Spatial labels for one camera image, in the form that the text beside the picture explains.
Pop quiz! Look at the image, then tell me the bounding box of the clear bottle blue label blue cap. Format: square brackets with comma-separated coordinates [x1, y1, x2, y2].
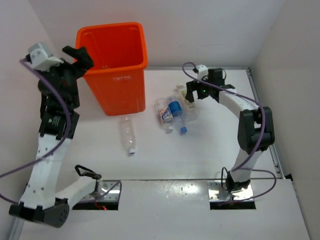
[167, 95, 188, 135]

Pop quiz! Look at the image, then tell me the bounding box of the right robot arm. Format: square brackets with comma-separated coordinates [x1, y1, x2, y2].
[185, 65, 275, 193]

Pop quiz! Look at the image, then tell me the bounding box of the metal base plate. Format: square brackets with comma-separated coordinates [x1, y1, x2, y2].
[207, 180, 254, 203]
[80, 180, 122, 203]

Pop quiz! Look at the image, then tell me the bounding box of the orange plastic bin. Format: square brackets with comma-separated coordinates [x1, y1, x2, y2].
[75, 22, 148, 116]

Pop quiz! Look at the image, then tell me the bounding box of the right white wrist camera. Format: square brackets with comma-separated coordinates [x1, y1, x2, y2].
[195, 64, 209, 81]

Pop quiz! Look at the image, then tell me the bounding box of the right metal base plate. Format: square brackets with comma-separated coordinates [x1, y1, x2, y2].
[207, 180, 254, 203]

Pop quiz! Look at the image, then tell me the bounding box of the left aluminium frame rail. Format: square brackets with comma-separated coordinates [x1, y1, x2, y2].
[8, 217, 25, 240]

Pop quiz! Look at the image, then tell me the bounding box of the clear bottle cream label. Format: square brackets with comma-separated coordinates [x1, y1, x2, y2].
[175, 84, 199, 122]

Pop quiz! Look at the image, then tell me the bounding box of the right aluminium frame rail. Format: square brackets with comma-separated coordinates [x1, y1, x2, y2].
[246, 68, 293, 182]

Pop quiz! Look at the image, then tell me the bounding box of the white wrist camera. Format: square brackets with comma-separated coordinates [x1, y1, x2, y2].
[195, 64, 209, 81]
[28, 42, 64, 72]

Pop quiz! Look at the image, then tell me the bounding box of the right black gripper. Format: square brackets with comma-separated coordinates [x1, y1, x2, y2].
[185, 75, 213, 104]

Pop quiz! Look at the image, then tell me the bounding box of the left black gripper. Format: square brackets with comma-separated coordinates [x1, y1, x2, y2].
[36, 47, 95, 108]

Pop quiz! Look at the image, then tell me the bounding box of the aluminium frame rail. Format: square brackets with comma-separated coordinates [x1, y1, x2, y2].
[246, 68, 293, 182]
[8, 217, 25, 240]

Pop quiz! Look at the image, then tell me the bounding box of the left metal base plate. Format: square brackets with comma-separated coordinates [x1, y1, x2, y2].
[80, 180, 122, 203]

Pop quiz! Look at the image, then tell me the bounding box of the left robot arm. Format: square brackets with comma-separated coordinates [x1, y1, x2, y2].
[9, 42, 101, 228]

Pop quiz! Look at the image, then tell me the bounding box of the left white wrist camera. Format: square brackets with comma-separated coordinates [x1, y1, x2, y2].
[28, 42, 64, 72]

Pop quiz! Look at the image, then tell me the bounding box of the clear unlabelled bottle white cap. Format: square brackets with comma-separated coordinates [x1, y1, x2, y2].
[120, 115, 136, 156]

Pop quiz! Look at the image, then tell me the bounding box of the clear bottle orange blue label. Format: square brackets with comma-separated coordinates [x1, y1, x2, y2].
[155, 98, 174, 134]

